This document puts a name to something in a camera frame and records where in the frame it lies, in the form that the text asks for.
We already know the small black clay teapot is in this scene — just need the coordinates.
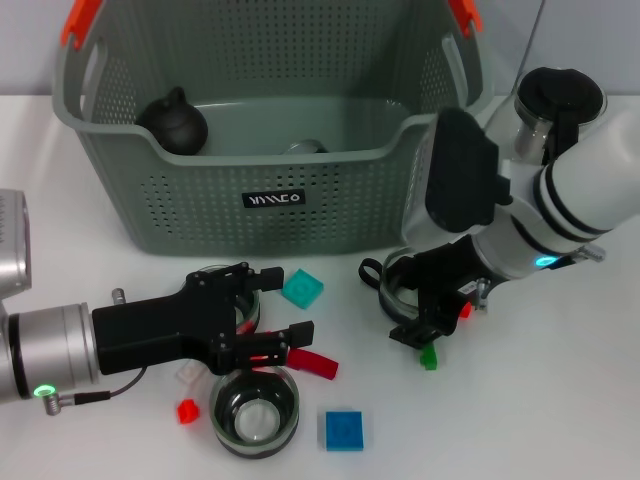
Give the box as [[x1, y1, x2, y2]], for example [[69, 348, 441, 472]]
[[135, 86, 209, 155]]

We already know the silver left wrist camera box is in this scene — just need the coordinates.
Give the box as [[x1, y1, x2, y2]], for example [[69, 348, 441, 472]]
[[0, 188, 34, 301]]

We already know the blue square building block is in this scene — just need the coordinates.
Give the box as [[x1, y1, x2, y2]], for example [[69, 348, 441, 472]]
[[324, 410, 365, 452]]

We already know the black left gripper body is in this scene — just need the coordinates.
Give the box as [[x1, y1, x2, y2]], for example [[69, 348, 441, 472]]
[[91, 287, 239, 376]]

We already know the dark red curved block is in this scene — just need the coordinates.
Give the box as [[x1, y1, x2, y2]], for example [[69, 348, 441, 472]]
[[287, 348, 340, 381]]

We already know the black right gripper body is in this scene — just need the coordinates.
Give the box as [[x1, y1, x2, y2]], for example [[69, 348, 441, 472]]
[[398, 233, 490, 314]]

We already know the glass teapot black lid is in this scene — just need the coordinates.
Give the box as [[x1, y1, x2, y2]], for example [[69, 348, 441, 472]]
[[482, 66, 609, 169]]

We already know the teal square building block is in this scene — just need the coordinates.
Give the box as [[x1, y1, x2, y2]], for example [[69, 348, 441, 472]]
[[281, 268, 325, 311]]

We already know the grey hanging cable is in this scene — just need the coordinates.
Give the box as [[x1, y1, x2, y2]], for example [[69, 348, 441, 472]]
[[517, 0, 547, 76]]

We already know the clear white flat block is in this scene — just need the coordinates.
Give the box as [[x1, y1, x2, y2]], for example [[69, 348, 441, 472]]
[[174, 362, 206, 386]]

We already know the left arm cable with plug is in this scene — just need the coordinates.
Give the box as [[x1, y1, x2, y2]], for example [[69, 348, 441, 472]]
[[43, 367, 149, 416]]

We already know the orange bin handle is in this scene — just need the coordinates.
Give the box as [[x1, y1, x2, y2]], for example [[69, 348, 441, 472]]
[[60, 0, 485, 51]]

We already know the grey-green perforated storage bin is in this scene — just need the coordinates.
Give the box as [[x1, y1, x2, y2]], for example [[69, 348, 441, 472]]
[[52, 0, 495, 259]]

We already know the green notched building block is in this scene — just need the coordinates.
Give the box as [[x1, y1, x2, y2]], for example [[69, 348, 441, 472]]
[[418, 344, 441, 372]]

